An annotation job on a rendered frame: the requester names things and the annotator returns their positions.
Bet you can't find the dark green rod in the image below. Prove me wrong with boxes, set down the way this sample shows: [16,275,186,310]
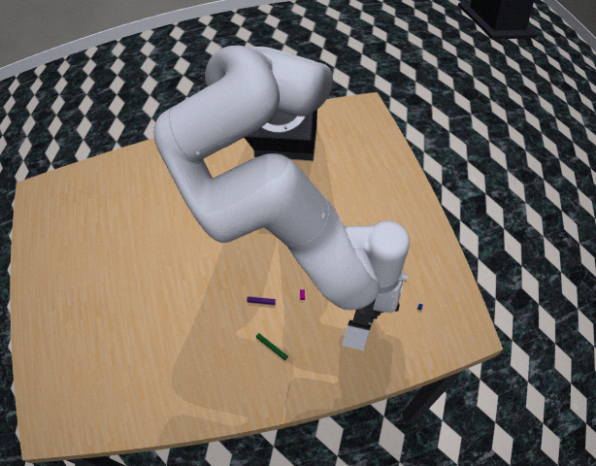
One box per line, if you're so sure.
[256,333,288,360]

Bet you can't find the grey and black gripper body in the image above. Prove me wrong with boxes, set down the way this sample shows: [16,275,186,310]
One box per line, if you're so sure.
[373,282,403,313]

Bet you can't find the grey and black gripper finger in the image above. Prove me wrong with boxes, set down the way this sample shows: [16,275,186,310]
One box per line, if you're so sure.
[370,303,400,323]

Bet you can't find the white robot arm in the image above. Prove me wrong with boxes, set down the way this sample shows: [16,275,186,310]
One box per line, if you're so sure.
[153,46,410,350]

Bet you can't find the purple rod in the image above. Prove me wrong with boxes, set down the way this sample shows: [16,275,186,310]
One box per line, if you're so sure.
[247,296,276,305]

